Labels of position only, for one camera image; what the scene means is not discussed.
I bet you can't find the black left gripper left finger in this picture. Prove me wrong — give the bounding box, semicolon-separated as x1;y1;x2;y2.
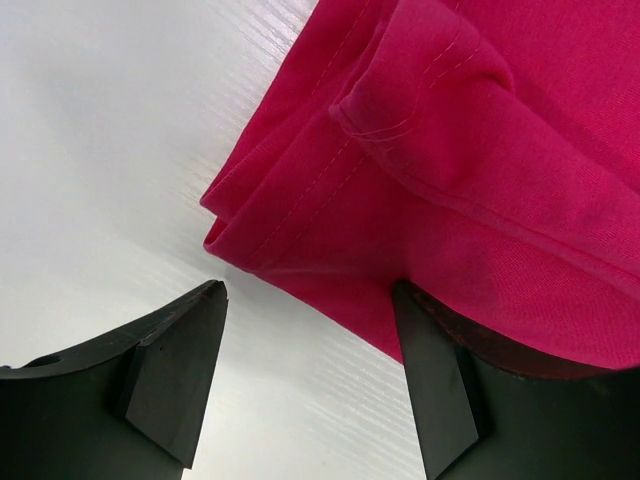
1;281;228;479

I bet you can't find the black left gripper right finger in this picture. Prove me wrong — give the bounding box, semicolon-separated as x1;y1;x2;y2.
392;281;639;479

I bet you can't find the pink t-shirt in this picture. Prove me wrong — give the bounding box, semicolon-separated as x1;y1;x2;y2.
201;1;639;369

